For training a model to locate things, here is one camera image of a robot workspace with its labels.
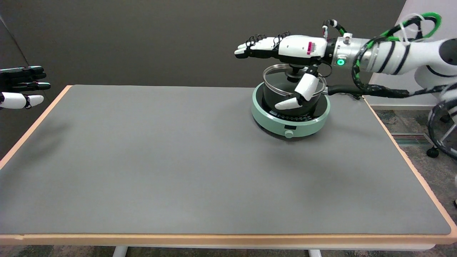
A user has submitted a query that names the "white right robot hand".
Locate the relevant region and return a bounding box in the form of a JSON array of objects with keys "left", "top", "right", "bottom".
[{"left": 234, "top": 32, "right": 335, "bottom": 110}]

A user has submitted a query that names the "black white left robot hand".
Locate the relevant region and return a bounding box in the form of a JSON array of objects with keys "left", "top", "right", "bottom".
[{"left": 0, "top": 66, "right": 51, "bottom": 110}]

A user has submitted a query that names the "glass pot lid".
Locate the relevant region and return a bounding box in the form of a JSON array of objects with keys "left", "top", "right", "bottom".
[{"left": 262, "top": 64, "right": 327, "bottom": 98}]

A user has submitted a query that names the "mint green induction cooker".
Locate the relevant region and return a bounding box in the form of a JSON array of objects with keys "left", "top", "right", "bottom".
[{"left": 251, "top": 82, "right": 331, "bottom": 139}]

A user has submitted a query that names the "floor vent grille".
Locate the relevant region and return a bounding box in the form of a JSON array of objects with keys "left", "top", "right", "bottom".
[{"left": 391, "top": 132, "right": 433, "bottom": 146}]

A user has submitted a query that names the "grey table mat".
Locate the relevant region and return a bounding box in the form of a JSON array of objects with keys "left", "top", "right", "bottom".
[{"left": 0, "top": 85, "right": 452, "bottom": 235}]

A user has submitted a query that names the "wheeled metal stand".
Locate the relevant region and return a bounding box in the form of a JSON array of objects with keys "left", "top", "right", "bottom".
[{"left": 426, "top": 123, "right": 457, "bottom": 158}]

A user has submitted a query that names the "black pot with handle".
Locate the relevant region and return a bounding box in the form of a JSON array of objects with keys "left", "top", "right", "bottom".
[{"left": 262, "top": 80, "right": 365, "bottom": 117}]

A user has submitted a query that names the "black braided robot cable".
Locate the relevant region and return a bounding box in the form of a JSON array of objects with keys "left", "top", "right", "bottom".
[{"left": 352, "top": 37, "right": 457, "bottom": 160}]

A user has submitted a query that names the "green robot cable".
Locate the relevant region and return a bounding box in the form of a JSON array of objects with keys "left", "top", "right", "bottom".
[{"left": 336, "top": 12, "right": 442, "bottom": 66}]

